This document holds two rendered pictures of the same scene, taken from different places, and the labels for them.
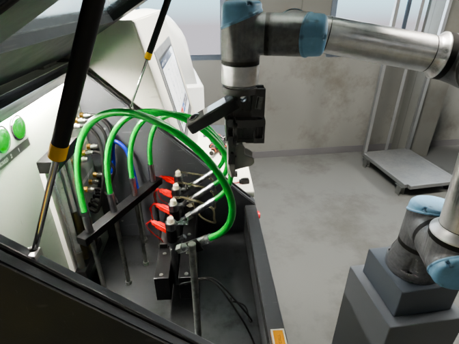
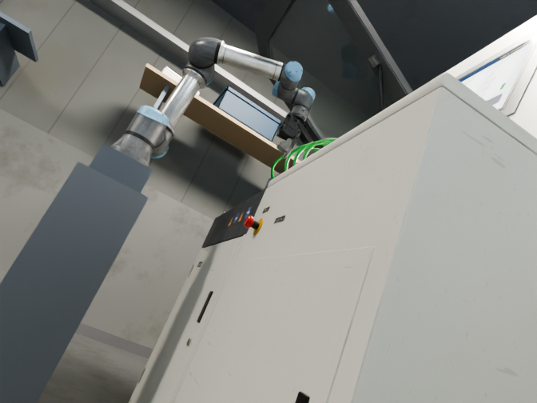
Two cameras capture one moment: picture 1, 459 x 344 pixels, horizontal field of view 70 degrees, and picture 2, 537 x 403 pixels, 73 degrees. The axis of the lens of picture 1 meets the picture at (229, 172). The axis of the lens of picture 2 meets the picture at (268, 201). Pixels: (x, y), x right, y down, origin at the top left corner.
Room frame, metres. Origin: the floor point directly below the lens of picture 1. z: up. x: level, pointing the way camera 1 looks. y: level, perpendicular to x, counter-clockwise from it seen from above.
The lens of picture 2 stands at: (2.09, -0.29, 0.55)
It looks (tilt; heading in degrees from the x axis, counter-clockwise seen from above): 18 degrees up; 168
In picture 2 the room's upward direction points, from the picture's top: 23 degrees clockwise
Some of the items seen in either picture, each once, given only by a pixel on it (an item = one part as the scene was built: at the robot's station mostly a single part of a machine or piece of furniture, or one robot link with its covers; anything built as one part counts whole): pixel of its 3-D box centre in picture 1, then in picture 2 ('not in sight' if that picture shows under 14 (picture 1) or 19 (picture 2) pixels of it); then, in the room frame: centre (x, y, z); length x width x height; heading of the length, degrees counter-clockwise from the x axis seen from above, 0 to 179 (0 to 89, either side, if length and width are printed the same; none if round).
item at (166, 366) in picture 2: not in sight; (180, 329); (0.67, -0.11, 0.44); 0.65 x 0.02 x 0.68; 3
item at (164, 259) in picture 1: (179, 253); not in sight; (0.77, 0.15, 0.91); 0.34 x 0.10 x 0.15; 3
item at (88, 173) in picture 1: (86, 151); not in sight; (0.88, 0.42, 1.20); 0.13 x 0.03 x 0.31; 3
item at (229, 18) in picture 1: (242, 33); (304, 101); (0.67, -0.02, 1.55); 0.09 x 0.08 x 0.11; 82
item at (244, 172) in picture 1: (220, 154); (360, 173); (1.36, 0.04, 0.96); 0.70 x 0.22 x 0.03; 3
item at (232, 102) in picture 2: not in sight; (241, 122); (-0.85, -0.18, 2.10); 0.56 x 0.42 x 0.22; 98
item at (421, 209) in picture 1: (429, 222); (149, 126); (0.72, -0.55, 1.07); 0.13 x 0.12 x 0.14; 172
